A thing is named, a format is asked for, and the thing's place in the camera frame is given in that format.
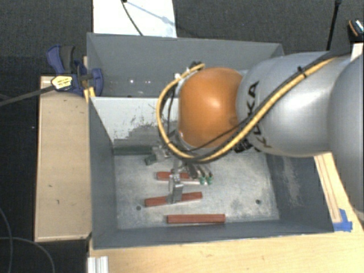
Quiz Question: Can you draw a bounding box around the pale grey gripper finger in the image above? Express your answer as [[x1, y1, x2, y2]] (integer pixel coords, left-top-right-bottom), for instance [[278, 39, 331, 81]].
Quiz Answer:
[[168, 174, 177, 204], [173, 182, 184, 203]]

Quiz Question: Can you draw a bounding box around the long dark green flat block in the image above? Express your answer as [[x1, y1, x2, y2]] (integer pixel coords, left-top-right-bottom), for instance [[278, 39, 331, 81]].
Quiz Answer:
[[113, 144, 154, 156]]

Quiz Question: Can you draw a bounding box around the black cylinder on white bracket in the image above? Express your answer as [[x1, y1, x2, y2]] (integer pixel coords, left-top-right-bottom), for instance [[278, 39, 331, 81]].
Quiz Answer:
[[234, 140, 254, 154]]

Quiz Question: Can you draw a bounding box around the grey metal bin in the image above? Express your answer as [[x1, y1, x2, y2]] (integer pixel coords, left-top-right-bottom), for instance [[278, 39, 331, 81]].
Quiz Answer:
[[86, 32, 335, 250]]

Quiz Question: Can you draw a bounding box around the pale wood board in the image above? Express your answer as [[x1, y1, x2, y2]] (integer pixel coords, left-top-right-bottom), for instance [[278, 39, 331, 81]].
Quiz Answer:
[[34, 75, 93, 243]]

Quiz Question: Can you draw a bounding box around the red-brown flat block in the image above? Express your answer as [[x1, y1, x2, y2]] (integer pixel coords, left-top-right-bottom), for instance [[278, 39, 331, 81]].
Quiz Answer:
[[144, 191, 204, 208], [165, 213, 226, 225], [156, 171, 191, 181]]

